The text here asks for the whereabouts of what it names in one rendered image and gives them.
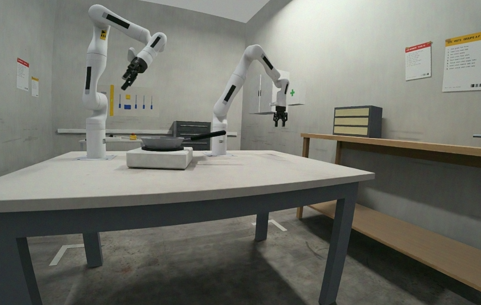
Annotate grey pan with long handle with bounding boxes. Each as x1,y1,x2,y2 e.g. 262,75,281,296
141,130,226,149

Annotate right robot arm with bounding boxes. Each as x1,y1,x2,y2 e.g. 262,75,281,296
82,5,167,159

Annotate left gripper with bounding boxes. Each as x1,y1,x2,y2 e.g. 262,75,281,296
273,106,287,127

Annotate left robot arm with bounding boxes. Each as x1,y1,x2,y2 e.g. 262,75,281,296
212,44,289,155

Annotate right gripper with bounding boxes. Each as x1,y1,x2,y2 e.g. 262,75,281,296
122,57,148,91

